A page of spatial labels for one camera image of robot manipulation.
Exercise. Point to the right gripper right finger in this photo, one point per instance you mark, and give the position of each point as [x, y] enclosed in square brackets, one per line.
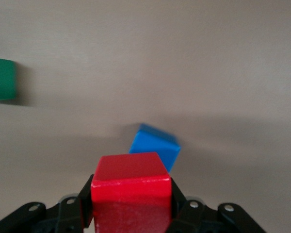
[208, 221]

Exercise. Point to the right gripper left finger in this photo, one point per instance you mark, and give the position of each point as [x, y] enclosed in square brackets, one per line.
[51, 218]

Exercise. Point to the red wooden block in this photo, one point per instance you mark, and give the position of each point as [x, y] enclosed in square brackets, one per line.
[131, 189]

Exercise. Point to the blue wooden block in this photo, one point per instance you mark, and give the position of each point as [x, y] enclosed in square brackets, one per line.
[152, 142]

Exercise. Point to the green wooden block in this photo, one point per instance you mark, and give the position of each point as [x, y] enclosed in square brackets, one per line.
[1, 78]

